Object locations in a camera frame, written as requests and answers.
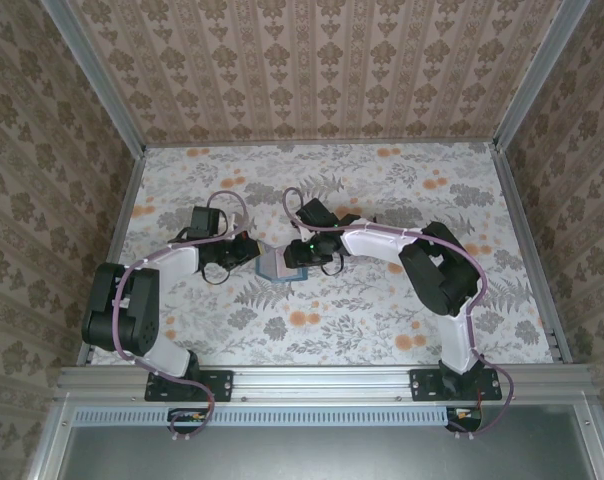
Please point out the aluminium frame post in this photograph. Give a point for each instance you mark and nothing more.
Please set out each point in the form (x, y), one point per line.
(96, 75)
(538, 75)

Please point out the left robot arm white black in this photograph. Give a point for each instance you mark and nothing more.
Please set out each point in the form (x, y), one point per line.
(172, 262)

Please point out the aluminium side rail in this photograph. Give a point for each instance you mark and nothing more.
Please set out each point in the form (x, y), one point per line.
(519, 210)
(124, 210)

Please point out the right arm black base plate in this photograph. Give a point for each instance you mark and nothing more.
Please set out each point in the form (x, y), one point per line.
(422, 385)

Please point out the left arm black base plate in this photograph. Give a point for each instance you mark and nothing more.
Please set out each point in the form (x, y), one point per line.
(222, 385)

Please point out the aluminium table edge rail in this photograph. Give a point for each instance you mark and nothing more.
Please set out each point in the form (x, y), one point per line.
(322, 382)

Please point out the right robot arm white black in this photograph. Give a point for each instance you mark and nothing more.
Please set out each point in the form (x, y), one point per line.
(377, 240)

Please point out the grey metal panel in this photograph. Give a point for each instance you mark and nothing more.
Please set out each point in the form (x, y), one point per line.
(322, 455)

